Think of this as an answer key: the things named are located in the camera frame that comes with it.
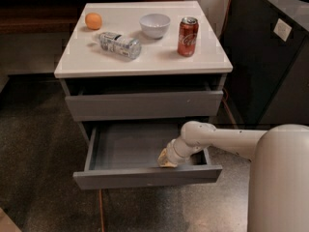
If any dark wooden bench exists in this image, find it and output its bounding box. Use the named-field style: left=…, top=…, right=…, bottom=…
left=0, top=0, right=182, bottom=34

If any grey cabinet with white top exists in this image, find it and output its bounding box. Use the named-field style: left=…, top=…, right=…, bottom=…
left=54, top=1, right=233, bottom=138

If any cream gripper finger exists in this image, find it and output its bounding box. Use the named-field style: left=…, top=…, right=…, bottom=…
left=157, top=148, right=178, bottom=168

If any white bowl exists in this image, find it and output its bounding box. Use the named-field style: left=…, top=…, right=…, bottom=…
left=139, top=14, right=171, bottom=39

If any grey top drawer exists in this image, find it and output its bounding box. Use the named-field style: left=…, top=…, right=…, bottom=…
left=66, top=90, right=223, bottom=121

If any orange extension cable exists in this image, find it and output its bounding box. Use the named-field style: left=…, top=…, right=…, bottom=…
left=98, top=0, right=242, bottom=232

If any black counter cabinet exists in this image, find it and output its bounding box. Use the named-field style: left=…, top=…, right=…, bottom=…
left=221, top=0, right=309, bottom=128

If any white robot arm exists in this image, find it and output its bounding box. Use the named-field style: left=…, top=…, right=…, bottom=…
left=158, top=121, right=309, bottom=232

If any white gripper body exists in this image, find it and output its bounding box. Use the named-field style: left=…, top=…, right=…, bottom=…
left=166, top=138, right=202, bottom=165

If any clear plastic water bottle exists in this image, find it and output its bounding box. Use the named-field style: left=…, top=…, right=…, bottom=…
left=96, top=32, right=142, bottom=59

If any orange fruit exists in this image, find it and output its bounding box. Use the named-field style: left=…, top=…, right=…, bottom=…
left=85, top=13, right=102, bottom=30

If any grey drawer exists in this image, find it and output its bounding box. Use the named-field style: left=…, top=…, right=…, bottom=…
left=66, top=90, right=223, bottom=121
left=73, top=121, right=222, bottom=189

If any red coke can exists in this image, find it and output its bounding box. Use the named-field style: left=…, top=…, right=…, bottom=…
left=178, top=16, right=199, bottom=57

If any white wall outlet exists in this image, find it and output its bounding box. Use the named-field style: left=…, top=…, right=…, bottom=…
left=273, top=18, right=292, bottom=42

